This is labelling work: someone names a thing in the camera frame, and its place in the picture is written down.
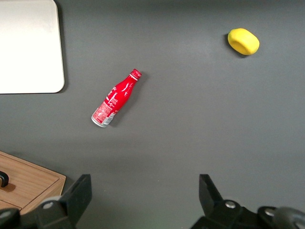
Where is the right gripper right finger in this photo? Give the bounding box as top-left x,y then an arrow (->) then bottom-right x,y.
199,174 -> 260,229

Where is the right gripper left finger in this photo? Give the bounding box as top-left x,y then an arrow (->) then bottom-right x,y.
35,174 -> 93,229

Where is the red coke bottle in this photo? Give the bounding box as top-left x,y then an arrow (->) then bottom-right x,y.
91,68 -> 142,128

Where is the beige plastic tray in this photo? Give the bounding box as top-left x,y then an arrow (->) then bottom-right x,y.
0,0 -> 65,94

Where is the wooden drawer cabinet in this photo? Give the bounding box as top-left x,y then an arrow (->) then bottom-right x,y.
0,150 -> 67,215

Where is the lower wooden drawer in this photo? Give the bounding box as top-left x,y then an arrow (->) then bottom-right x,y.
0,154 -> 61,208

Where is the yellow lemon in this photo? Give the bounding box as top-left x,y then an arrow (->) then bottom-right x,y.
227,28 -> 260,56

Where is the lower black drawer handle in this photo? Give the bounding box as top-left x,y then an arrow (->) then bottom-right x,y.
0,170 -> 10,188

